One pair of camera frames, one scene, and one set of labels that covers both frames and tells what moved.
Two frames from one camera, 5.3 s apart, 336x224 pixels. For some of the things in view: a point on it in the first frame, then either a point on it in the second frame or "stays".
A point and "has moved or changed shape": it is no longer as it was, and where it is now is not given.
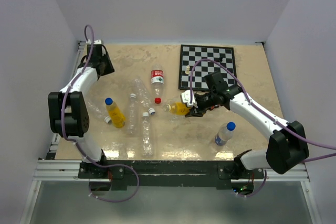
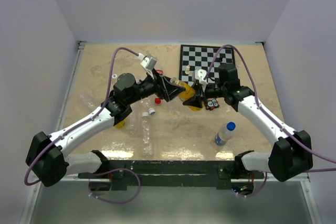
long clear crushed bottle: x=147 y=142 stays
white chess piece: x=187 y=72 stays
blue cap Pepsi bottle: x=225 y=133 stays
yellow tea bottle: x=177 y=108 has moved or changed shape
